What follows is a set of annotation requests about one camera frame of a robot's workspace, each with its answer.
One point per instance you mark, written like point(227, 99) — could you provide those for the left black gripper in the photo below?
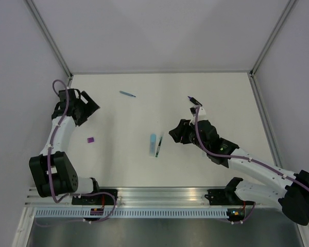
point(90, 108)

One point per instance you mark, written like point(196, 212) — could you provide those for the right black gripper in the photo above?
point(183, 127)

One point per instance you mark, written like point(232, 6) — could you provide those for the green pen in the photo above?
point(159, 146)

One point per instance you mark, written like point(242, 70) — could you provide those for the light blue highlighter cap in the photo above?
point(153, 138)

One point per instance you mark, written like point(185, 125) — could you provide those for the light blue highlighter body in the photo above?
point(152, 148)

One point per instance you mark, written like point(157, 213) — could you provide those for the purple highlighter cap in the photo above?
point(90, 139)

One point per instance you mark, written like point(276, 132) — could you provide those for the blue pen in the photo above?
point(127, 94)

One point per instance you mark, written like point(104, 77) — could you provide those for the purple black highlighter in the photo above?
point(194, 101)

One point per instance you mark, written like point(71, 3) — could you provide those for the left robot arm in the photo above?
point(52, 168)

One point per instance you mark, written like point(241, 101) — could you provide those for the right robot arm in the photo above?
point(285, 190)

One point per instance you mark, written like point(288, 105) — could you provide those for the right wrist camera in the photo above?
point(199, 113)

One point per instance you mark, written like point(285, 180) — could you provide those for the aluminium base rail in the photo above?
point(167, 196)

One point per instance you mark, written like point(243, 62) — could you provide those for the slotted cable duct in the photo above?
point(162, 213)

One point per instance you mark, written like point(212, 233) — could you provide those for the left aluminium frame post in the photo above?
point(39, 20)

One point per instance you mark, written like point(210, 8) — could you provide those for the aluminium frame post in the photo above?
point(273, 35)
point(39, 20)

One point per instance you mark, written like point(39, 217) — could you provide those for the right aluminium frame post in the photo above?
point(273, 35)

